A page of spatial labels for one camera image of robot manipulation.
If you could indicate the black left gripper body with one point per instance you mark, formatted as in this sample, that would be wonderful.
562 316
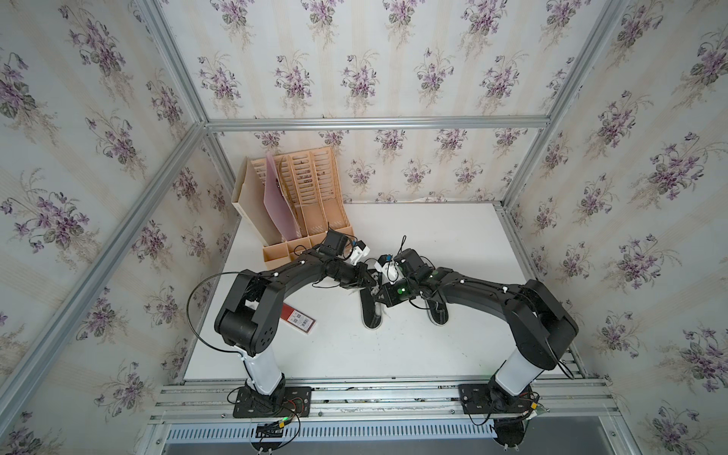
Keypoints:
350 276

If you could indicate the beige folder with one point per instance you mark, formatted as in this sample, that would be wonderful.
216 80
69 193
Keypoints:
248 199

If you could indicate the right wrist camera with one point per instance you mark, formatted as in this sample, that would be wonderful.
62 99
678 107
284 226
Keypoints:
406 265

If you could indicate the black canvas sneaker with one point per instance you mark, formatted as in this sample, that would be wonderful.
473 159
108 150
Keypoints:
371 309
437 312

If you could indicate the red card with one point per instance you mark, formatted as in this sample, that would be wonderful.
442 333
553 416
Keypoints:
297 319

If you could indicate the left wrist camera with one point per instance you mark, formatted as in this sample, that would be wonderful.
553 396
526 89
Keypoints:
346 247

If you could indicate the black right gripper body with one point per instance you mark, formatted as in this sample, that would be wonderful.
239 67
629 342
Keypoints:
398 290

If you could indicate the pink folder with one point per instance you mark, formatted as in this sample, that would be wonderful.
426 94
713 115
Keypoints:
278 209

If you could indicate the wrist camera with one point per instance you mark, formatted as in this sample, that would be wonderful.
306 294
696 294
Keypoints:
406 265
346 247

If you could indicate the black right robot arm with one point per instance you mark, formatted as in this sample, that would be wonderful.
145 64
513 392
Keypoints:
541 327

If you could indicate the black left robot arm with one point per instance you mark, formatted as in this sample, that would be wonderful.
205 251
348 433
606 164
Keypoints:
249 318

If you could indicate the small circuit board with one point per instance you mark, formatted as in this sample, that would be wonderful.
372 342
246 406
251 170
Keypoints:
269 430

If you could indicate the peach plastic file organizer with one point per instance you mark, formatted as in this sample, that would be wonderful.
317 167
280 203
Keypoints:
309 180

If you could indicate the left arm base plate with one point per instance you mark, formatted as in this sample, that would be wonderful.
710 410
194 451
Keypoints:
248 403

